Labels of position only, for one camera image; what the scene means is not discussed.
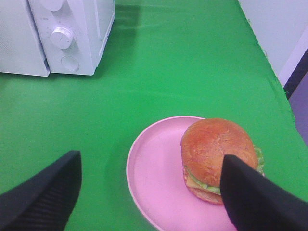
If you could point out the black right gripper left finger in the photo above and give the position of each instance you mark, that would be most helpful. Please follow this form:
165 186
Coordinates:
45 201

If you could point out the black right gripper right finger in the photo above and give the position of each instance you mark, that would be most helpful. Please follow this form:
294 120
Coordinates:
254 203

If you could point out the burger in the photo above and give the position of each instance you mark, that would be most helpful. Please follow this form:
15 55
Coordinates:
203 147

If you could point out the pink plate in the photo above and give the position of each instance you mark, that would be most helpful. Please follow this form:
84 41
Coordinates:
156 184

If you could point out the round white door button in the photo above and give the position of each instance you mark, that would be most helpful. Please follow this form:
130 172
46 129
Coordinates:
70 63

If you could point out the white microwave door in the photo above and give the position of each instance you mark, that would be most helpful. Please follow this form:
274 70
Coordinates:
21 51

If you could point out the white timer knob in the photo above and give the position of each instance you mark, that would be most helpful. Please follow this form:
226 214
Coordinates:
62 38

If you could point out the green tablecloth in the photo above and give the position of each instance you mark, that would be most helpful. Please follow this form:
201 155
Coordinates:
163 58

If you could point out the white microwave oven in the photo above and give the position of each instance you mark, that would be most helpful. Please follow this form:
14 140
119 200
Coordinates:
90 22

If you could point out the white upper power knob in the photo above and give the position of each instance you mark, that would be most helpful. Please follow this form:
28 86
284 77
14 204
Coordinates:
53 5

